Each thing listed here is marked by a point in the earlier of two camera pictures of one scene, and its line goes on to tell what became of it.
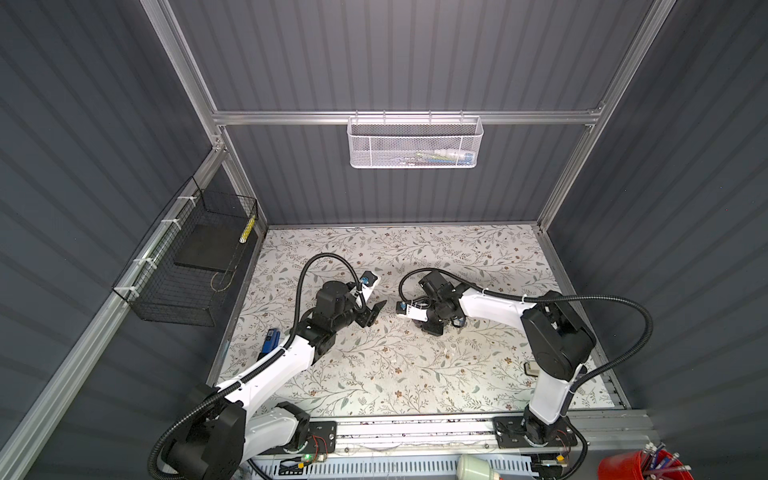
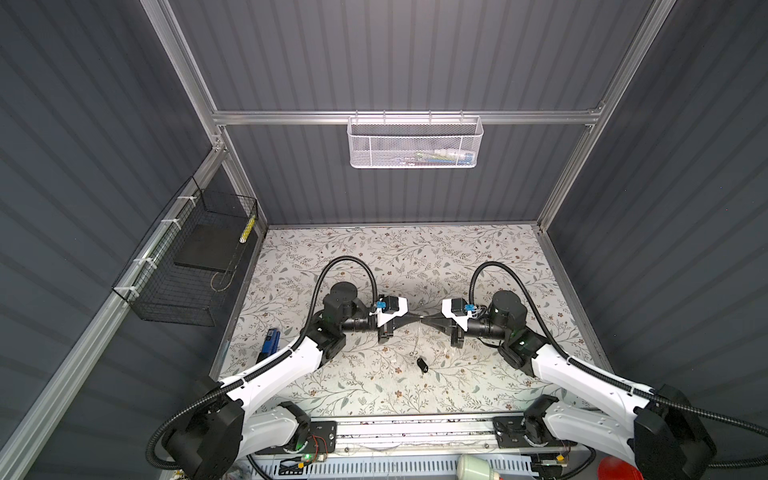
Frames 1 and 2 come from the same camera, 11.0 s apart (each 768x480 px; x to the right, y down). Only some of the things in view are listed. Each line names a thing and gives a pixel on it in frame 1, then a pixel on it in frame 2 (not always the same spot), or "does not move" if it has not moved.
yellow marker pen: (245, 234) does not move
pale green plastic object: (473, 467) does not move
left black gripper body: (364, 317) to (383, 334)
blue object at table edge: (272, 341) does not move
